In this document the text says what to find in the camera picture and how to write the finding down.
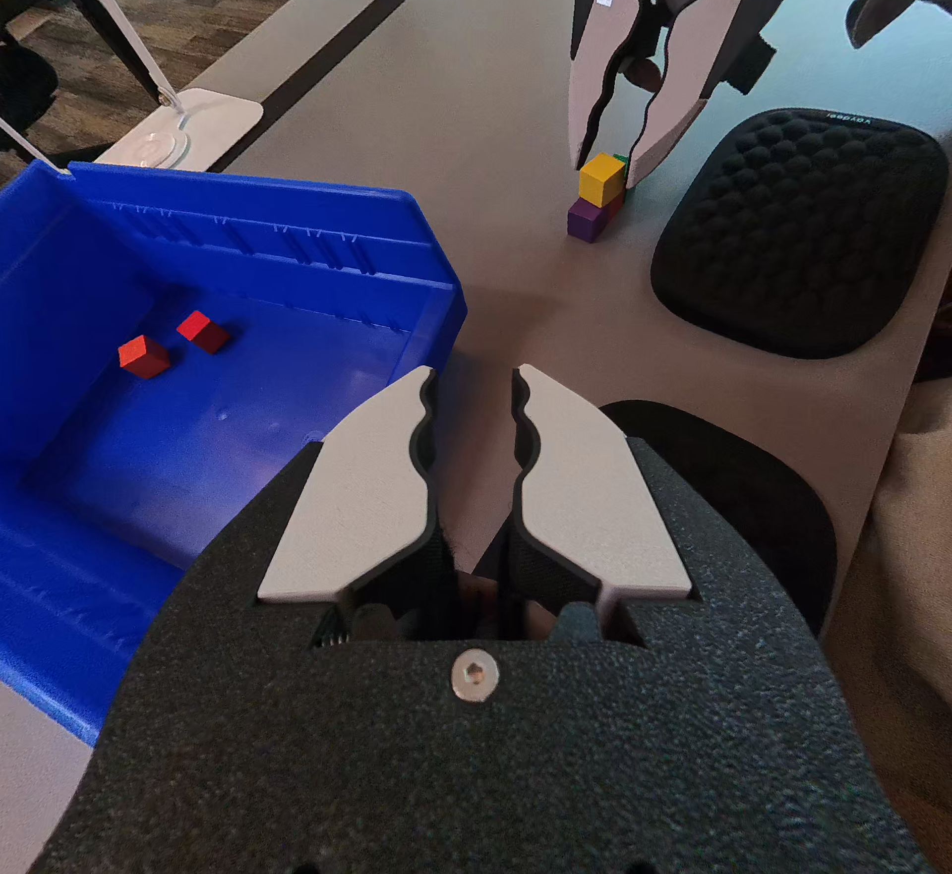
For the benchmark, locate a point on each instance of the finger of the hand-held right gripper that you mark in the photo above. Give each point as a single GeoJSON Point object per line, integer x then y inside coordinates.
{"type": "Point", "coordinates": [599, 56]}
{"type": "Point", "coordinates": [695, 56]}

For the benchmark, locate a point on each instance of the purple wooden cube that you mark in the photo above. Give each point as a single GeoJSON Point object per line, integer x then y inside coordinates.
{"type": "Point", "coordinates": [590, 221]}

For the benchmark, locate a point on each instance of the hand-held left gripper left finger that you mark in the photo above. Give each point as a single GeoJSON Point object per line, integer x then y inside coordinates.
{"type": "Point", "coordinates": [349, 502]}

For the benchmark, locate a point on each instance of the black smooth wrist pad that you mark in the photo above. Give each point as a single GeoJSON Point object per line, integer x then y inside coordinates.
{"type": "Point", "coordinates": [744, 487]}

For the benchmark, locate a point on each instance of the grey desk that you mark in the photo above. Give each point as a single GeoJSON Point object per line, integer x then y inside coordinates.
{"type": "Point", "coordinates": [483, 145]}

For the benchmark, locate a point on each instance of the yellow wooden cube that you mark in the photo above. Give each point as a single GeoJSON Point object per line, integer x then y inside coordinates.
{"type": "Point", "coordinates": [601, 179]}

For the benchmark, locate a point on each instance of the green wooden cube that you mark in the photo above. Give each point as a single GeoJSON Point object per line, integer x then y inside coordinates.
{"type": "Point", "coordinates": [622, 160]}

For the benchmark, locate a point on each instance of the black bumpy wrist pad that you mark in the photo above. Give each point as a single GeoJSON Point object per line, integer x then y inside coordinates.
{"type": "Point", "coordinates": [803, 234]}

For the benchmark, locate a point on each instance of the black office chair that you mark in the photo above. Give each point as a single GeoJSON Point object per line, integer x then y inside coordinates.
{"type": "Point", "coordinates": [26, 86]}

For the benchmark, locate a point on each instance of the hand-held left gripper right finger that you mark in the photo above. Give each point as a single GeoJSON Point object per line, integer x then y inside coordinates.
{"type": "Point", "coordinates": [595, 502]}

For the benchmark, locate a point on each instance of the red wooden cube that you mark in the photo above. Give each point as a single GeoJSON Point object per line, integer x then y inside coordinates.
{"type": "Point", "coordinates": [616, 205]}
{"type": "Point", "coordinates": [143, 356]}
{"type": "Point", "coordinates": [202, 331]}

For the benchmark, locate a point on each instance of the white lamp base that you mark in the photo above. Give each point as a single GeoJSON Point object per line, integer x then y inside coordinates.
{"type": "Point", "coordinates": [216, 119]}

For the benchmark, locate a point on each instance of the blue plastic bin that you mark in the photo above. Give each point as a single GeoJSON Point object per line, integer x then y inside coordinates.
{"type": "Point", "coordinates": [74, 257]}

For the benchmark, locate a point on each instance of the person's right hand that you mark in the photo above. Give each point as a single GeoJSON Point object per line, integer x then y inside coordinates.
{"type": "Point", "coordinates": [643, 75]}

